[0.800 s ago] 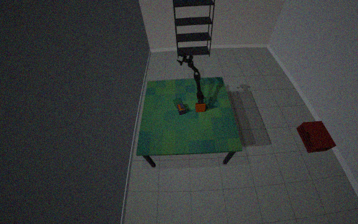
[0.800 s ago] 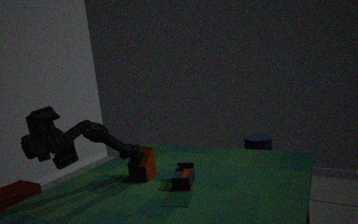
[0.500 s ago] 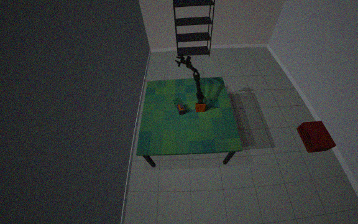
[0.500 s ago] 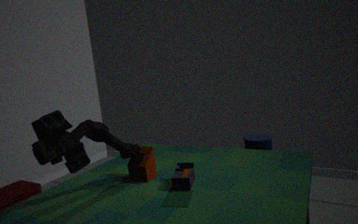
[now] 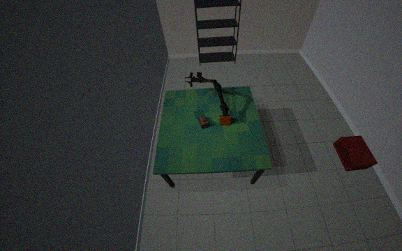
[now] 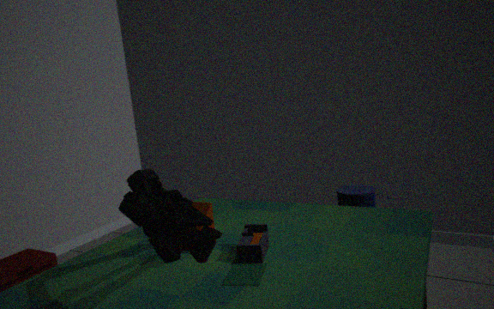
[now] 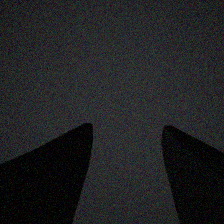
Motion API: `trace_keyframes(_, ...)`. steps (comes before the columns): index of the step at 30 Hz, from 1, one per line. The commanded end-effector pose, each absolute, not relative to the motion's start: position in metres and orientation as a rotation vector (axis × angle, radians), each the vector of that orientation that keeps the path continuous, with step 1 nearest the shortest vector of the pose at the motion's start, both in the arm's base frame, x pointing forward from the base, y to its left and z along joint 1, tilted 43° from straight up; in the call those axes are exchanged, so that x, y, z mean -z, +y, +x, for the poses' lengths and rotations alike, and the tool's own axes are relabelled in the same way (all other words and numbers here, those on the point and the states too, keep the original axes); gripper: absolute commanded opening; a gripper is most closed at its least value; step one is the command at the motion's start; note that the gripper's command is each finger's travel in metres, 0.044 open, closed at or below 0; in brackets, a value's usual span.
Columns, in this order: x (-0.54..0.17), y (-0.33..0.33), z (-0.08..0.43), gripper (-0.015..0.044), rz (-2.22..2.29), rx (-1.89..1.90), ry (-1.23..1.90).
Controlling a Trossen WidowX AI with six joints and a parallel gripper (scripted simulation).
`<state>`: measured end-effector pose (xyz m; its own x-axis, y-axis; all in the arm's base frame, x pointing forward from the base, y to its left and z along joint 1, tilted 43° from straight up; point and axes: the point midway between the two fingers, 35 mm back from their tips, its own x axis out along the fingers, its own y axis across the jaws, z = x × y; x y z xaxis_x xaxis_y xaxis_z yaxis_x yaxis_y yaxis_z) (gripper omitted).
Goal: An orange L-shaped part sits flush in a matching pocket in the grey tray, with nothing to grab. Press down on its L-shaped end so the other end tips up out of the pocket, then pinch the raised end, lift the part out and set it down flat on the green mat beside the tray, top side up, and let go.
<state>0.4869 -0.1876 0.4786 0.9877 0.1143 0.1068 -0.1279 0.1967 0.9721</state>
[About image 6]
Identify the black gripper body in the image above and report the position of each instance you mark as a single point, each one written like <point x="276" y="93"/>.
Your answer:
<point x="168" y="211"/>

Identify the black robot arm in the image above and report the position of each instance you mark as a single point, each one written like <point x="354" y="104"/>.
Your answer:
<point x="140" y="207"/>

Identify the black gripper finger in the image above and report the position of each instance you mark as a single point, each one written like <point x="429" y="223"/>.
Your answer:
<point x="207" y="234"/>
<point x="190" y="216"/>

